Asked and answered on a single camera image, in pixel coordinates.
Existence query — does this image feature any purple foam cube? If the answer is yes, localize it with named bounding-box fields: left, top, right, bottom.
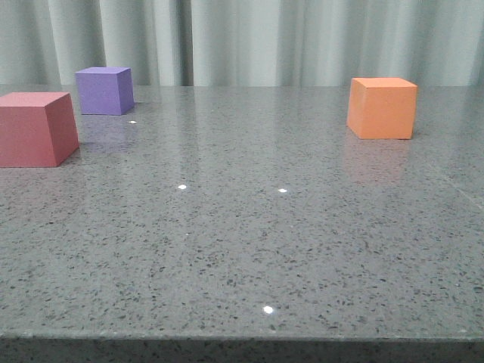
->
left=75, top=67, right=135, bottom=115

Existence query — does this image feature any pale green curtain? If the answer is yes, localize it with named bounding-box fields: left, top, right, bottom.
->
left=1, top=1, right=483, bottom=86

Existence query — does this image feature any red foam cube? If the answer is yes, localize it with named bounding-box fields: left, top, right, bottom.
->
left=1, top=92, right=79, bottom=167

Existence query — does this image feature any orange foam cube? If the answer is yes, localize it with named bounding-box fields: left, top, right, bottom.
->
left=346, top=77, right=417, bottom=140

